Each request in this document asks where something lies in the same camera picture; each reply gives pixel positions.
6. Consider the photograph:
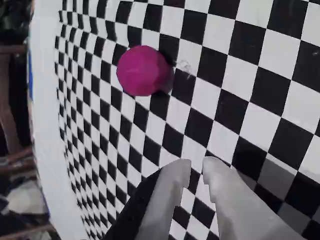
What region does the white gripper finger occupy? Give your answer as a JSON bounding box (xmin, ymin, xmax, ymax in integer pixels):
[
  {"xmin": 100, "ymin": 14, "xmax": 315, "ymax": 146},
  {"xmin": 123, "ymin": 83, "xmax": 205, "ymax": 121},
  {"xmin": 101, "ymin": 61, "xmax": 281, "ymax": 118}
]
[
  {"xmin": 202, "ymin": 156, "xmax": 306, "ymax": 240},
  {"xmin": 103, "ymin": 159, "xmax": 192, "ymax": 240}
]

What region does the pink faceted ball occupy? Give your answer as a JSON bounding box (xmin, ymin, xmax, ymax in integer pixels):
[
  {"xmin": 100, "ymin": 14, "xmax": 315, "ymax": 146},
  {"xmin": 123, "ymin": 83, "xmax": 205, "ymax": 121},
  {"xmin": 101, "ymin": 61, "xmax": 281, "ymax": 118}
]
[{"xmin": 116, "ymin": 45, "xmax": 171, "ymax": 98}]

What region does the checkerboard printed white sheet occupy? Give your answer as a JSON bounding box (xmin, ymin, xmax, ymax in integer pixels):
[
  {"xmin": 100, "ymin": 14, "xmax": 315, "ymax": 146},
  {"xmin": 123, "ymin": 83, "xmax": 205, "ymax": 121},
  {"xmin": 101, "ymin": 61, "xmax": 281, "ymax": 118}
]
[{"xmin": 26, "ymin": 0, "xmax": 320, "ymax": 240}]

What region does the brown wooden chair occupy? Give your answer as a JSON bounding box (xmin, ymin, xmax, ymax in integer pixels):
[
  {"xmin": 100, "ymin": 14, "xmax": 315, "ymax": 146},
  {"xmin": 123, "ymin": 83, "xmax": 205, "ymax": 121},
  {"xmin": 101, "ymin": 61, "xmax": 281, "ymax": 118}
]
[
  {"xmin": 0, "ymin": 44, "xmax": 35, "ymax": 162},
  {"xmin": 0, "ymin": 161, "xmax": 55, "ymax": 240}
]

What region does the blue tape strip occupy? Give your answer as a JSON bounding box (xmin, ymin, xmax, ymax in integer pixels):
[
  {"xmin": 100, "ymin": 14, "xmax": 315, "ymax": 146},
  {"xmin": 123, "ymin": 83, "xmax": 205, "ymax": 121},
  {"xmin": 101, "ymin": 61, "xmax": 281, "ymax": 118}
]
[{"xmin": 26, "ymin": 49, "xmax": 35, "ymax": 102}]

